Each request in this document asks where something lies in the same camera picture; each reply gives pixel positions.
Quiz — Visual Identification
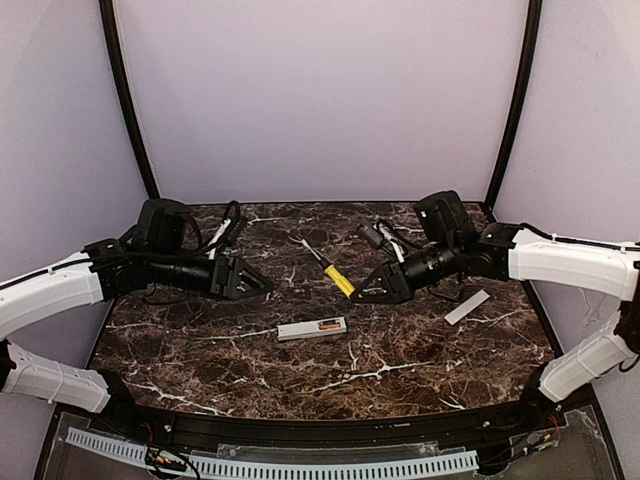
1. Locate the black right frame post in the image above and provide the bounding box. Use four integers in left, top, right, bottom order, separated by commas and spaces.
483, 0, 543, 213

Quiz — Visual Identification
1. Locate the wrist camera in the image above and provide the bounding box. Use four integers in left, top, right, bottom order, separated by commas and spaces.
208, 200, 246, 260
356, 219, 408, 263

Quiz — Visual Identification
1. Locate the white slotted cable duct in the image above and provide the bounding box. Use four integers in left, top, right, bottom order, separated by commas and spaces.
65, 427, 479, 479

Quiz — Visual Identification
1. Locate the black front table rail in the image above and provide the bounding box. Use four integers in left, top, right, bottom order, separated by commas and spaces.
131, 402, 531, 449

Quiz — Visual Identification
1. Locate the yellow handled screwdriver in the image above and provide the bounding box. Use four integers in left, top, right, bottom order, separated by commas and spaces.
290, 237, 355, 298

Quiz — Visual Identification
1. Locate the white remote control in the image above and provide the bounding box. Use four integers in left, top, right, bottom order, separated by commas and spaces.
277, 317, 347, 342

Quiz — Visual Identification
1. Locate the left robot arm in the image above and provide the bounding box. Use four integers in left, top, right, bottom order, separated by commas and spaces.
1, 198, 273, 413

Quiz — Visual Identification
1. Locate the white battery cover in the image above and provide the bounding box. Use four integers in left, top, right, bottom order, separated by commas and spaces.
444, 290, 490, 325

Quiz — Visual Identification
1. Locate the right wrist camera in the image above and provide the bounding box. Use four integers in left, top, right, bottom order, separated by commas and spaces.
356, 219, 408, 263

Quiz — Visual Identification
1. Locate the black frame post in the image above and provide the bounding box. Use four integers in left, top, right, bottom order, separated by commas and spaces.
483, 0, 543, 213
98, 0, 160, 199

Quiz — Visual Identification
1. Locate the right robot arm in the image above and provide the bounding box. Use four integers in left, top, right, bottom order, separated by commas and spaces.
349, 190, 639, 403

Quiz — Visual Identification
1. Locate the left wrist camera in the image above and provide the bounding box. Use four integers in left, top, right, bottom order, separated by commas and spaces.
208, 200, 246, 260

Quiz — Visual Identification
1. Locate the orange battery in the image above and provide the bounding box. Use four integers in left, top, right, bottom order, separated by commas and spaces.
319, 323, 342, 331

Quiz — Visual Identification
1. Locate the black left frame post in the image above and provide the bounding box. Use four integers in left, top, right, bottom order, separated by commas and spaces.
98, 0, 160, 199

